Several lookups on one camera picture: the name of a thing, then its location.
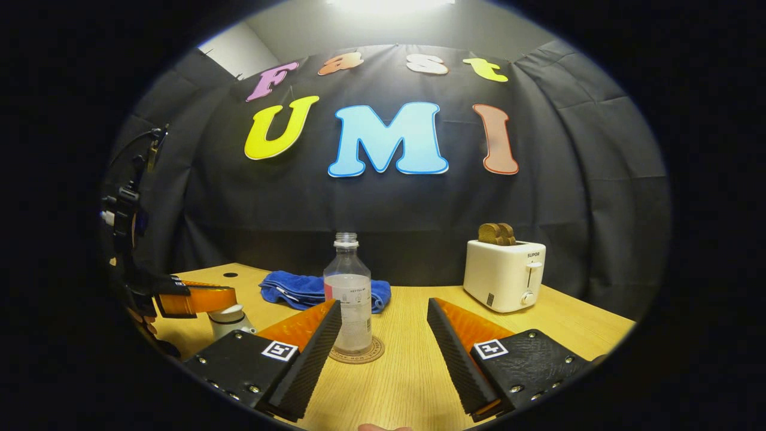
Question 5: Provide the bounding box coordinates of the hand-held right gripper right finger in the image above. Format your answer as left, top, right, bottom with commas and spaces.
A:
427, 298, 591, 423

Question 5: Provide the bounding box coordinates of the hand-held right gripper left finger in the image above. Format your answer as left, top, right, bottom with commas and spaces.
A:
183, 299, 344, 423

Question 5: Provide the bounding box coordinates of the white ceramic teacup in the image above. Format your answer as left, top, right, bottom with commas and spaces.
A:
208, 311, 257, 342

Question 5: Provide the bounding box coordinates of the round cork coaster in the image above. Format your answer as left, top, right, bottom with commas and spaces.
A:
328, 335, 385, 365

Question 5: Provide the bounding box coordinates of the clear plastic water bottle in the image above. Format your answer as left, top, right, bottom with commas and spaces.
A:
323, 232, 373, 355

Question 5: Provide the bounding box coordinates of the folded blue towel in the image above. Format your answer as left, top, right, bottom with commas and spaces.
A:
259, 271, 392, 314

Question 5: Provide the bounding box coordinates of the white toaster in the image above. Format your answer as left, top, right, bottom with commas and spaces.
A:
463, 239, 547, 314

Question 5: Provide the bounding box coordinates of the black backdrop cloth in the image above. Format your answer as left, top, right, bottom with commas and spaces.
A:
113, 42, 672, 319

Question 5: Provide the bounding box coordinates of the ceiling light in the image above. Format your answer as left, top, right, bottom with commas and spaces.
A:
326, 0, 457, 14

